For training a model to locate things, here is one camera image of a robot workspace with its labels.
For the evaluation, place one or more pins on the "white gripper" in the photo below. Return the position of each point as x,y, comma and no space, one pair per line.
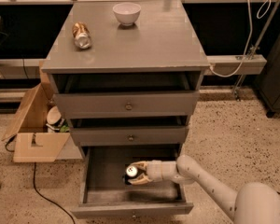
154,171

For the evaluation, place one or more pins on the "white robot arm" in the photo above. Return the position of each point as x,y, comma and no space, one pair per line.
254,203

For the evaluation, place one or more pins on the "grey bottom drawer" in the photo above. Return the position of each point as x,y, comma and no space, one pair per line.
104,193

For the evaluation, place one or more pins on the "grey drawer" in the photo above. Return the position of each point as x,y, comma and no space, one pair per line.
130,131
104,193
126,104

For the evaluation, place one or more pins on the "grey middle drawer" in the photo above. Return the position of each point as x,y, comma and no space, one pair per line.
130,131

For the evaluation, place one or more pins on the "grey wooden drawer cabinet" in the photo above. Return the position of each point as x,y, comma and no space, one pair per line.
160,52

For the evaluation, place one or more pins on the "grey top drawer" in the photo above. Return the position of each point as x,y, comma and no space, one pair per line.
126,104

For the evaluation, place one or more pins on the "brown can lying down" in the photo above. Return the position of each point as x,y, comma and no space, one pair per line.
81,35

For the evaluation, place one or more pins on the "white item in box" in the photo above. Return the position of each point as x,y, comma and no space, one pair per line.
54,120

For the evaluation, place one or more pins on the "open cardboard box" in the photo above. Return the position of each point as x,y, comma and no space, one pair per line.
33,142

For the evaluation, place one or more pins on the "metal diagonal pole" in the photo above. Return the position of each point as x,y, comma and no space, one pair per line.
250,51

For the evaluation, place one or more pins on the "dark grey side cabinet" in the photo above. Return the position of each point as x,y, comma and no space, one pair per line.
268,82

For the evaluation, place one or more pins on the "white ceramic bowl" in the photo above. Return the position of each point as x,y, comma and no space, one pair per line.
127,13

